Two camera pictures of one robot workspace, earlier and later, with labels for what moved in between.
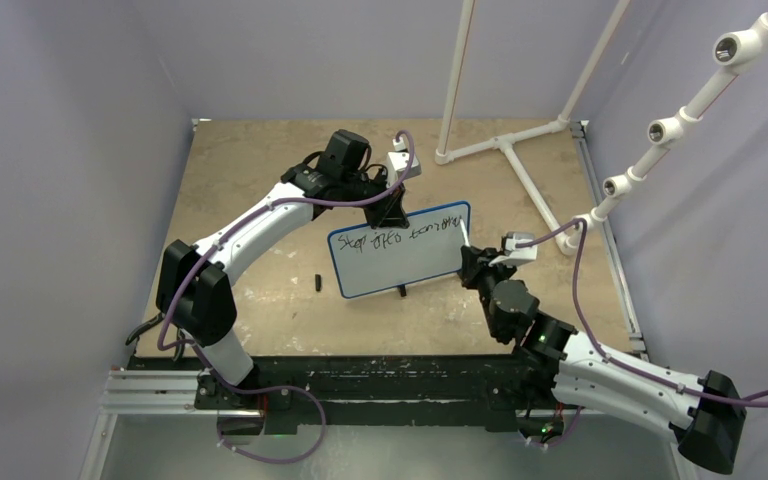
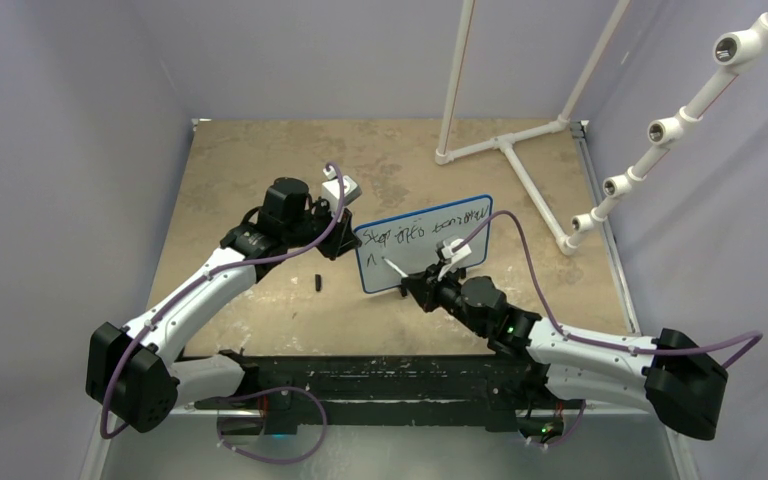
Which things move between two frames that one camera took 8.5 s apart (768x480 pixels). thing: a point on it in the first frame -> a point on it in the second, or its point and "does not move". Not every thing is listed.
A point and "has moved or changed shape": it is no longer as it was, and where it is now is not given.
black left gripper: (389, 212) -> (348, 239)
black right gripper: (473, 256) -> (426, 285)
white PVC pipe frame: (444, 154) does not move
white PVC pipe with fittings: (739, 51) does not move
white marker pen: (464, 230) has moved or changed shape
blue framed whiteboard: (369, 260) has moved or changed shape
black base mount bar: (375, 393) does not move
